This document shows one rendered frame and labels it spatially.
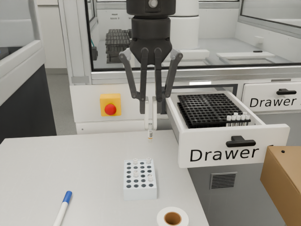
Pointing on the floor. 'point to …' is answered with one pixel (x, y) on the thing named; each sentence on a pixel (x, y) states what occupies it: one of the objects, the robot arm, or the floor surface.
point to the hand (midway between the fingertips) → (150, 113)
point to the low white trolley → (91, 180)
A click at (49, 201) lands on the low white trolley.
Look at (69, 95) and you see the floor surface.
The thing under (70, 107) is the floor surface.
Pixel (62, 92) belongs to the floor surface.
